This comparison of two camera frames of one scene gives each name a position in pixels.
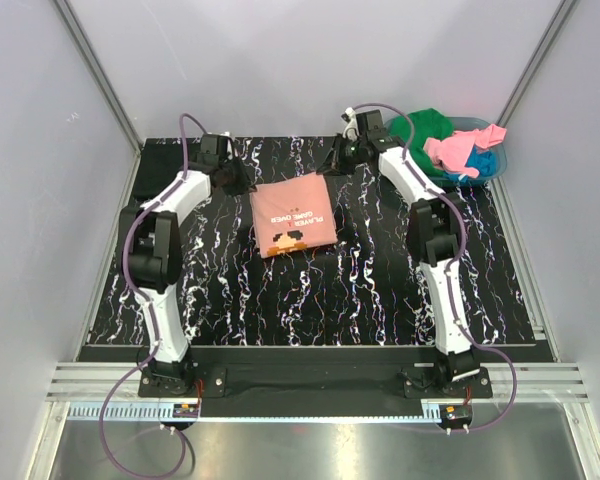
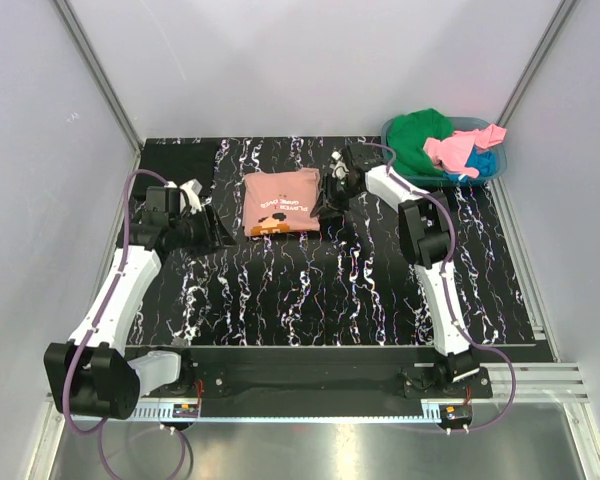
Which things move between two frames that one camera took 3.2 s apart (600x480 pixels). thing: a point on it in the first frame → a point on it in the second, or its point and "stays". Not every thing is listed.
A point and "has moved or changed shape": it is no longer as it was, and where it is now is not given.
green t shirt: (428, 124) stays
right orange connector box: (455, 412) stays
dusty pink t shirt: (293, 214) has moved or changed shape
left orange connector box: (187, 410) stays
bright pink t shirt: (451, 152) stays
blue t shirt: (481, 159) stays
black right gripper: (333, 162) → (327, 199)
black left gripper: (244, 185) → (216, 231)
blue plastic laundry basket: (459, 124) stays
